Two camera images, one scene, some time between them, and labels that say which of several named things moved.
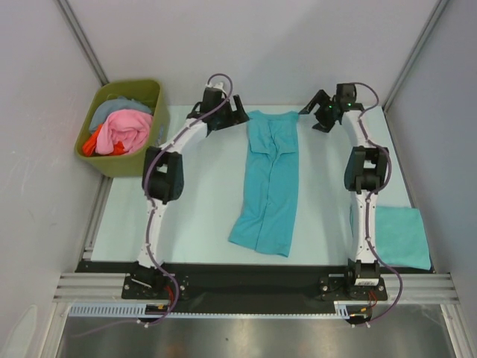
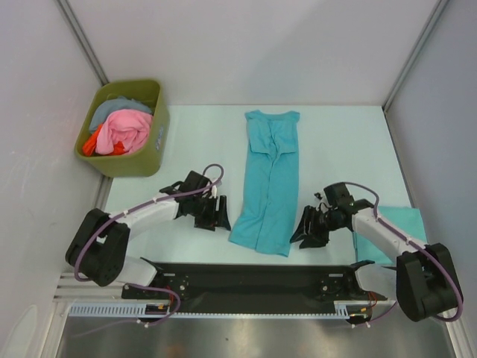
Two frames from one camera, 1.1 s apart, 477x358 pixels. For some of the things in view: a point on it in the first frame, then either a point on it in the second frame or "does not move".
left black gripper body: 226,118 -> 204,211
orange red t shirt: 90,145 does not move
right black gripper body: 326,114 -> 321,223
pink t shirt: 130,127 does not move
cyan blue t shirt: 267,215 does not move
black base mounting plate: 255,287 does not move
